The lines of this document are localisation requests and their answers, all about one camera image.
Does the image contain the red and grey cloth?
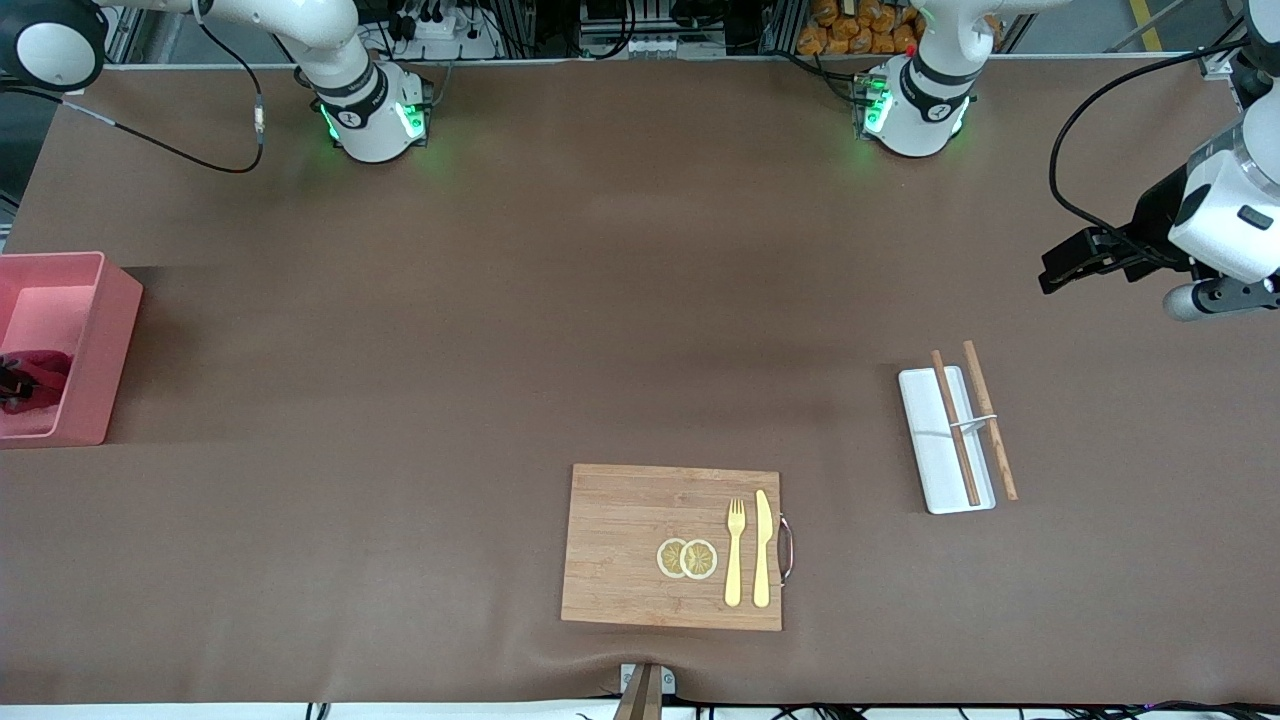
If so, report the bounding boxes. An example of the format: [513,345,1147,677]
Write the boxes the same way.
[0,350,72,414]

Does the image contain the pink plastic bin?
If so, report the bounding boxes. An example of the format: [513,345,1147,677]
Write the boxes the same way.
[0,252,144,448]

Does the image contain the brown wooden chopstick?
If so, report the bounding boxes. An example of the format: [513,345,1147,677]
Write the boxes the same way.
[962,340,1020,502]
[930,349,983,507]

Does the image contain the white rectangular tray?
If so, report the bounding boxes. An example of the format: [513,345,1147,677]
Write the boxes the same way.
[897,365,998,516]

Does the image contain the orange snack bags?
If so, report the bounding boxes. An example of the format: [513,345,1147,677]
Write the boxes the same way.
[797,0,921,57]

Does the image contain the yellow plastic knife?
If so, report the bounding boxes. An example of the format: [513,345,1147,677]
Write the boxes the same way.
[752,489,774,609]

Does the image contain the yellow plastic fork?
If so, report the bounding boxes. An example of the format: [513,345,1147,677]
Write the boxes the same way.
[724,498,747,608]

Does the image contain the white connector block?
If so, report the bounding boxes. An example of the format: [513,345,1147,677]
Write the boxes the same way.
[580,35,726,59]

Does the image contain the bamboo cutting board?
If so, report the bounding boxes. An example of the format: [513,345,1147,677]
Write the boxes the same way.
[560,463,795,633]

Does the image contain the white power strip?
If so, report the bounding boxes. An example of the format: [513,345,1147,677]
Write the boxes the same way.
[385,10,501,61]

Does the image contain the grey metal mounting plate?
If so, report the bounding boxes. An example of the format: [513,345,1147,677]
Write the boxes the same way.
[618,663,677,697]

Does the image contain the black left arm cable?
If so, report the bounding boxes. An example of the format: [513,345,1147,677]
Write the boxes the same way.
[1048,40,1251,251]

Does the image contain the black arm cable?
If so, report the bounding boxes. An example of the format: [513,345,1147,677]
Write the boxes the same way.
[0,20,267,176]
[1048,40,1251,251]

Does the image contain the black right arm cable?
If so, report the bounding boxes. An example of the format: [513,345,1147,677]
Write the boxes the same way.
[0,20,267,176]

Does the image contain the brown camera pole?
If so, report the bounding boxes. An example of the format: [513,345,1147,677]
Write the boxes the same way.
[612,664,663,720]

